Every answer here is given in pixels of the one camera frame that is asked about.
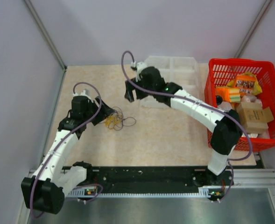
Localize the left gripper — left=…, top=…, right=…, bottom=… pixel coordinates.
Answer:
left=83, top=97, right=114, bottom=126

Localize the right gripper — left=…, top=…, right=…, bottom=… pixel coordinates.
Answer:
left=126, top=76, right=156, bottom=102

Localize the yellow cable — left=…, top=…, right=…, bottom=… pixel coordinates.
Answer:
left=104, top=114, right=123, bottom=128

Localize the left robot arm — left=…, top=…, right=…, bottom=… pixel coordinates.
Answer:
left=21, top=95, right=114, bottom=214

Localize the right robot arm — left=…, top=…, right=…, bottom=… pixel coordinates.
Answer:
left=124, top=62, right=242, bottom=185

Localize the clear plastic compartment tray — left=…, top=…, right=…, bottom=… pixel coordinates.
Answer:
left=145, top=56, right=203, bottom=100

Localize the black round ball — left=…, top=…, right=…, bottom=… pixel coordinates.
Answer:
left=216, top=95, right=223, bottom=106

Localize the red plastic basket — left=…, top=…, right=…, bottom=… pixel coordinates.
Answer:
left=204, top=58, right=275, bottom=153

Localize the orange sponge pack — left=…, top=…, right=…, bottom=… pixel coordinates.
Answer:
left=216, top=86, right=241, bottom=103

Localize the orange snack package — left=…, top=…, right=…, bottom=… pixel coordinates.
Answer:
left=233, top=74, right=257, bottom=96

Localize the pink wrapped roll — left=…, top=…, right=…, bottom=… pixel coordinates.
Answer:
left=241, top=94, right=262, bottom=105

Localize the brown cardboard box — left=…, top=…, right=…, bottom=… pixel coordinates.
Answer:
left=236, top=102, right=274, bottom=134

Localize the yellow snack bag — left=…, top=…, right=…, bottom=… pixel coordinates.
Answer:
left=227, top=71, right=262, bottom=96

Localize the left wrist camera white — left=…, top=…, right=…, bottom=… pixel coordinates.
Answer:
left=73, top=89, right=91, bottom=100

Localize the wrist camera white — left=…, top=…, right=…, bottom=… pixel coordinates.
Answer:
left=73, top=89, right=91, bottom=100
left=130, top=61, right=148, bottom=82

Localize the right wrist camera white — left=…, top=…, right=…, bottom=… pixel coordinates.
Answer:
left=130, top=61, right=148, bottom=82

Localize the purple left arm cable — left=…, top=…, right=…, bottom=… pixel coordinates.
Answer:
left=30, top=82, right=104, bottom=219

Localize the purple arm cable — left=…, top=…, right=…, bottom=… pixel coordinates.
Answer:
left=121, top=50, right=254, bottom=203
left=30, top=82, right=104, bottom=219

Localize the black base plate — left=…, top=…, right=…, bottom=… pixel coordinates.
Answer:
left=86, top=166, right=232, bottom=194

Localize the white cable duct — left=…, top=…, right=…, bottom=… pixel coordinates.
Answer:
left=66, top=187, right=223, bottom=200

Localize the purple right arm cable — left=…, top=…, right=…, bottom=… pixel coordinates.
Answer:
left=121, top=50, right=254, bottom=203

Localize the left corner aluminium post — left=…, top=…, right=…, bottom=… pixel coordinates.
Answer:
left=22, top=0, right=67, bottom=72

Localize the corner aluminium post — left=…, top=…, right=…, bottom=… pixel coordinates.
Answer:
left=233, top=0, right=274, bottom=58
left=22, top=0, right=67, bottom=72

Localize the right corner aluminium post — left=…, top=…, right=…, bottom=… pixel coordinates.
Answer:
left=233, top=0, right=274, bottom=58

